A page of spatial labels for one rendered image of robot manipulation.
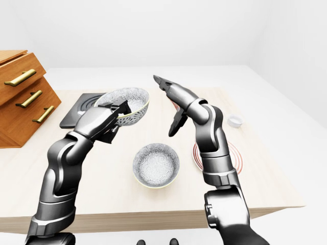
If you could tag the silver robot right hand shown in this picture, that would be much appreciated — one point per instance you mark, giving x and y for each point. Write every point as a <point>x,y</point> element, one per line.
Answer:
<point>178,95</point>

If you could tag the silver robot left hand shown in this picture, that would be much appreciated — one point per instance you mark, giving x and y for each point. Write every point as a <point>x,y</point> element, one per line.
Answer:
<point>95,121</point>

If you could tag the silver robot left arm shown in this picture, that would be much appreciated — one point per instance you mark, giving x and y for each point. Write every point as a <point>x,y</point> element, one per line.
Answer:
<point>58,178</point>

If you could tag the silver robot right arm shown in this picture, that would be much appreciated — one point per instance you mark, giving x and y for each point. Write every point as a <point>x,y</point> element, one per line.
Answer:
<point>215,153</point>

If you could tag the flat dark stove plate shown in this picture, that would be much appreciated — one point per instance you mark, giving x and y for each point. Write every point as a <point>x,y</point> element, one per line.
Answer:
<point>74,112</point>

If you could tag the patterned black and white bowl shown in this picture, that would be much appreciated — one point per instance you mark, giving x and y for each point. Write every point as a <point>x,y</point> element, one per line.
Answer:
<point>136,100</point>
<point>155,166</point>

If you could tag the white plate with red rings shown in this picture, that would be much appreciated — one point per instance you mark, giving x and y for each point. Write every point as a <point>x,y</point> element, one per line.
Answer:
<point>236,158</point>

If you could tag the red and white printed box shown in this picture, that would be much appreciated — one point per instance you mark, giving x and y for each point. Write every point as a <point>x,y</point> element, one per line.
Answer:
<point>175,106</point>

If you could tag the small white ramekin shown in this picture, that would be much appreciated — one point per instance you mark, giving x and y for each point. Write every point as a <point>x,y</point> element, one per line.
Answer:
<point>235,120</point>

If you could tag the wooden drawer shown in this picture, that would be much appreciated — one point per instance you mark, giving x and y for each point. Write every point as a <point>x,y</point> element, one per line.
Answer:
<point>23,88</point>
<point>38,88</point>
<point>25,130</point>

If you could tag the wooden cabinet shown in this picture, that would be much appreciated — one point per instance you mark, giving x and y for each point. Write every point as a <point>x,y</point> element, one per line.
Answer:
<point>12,54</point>

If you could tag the small dark rounded shape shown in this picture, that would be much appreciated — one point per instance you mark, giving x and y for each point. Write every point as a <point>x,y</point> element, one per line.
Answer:
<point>141,242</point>
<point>174,241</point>

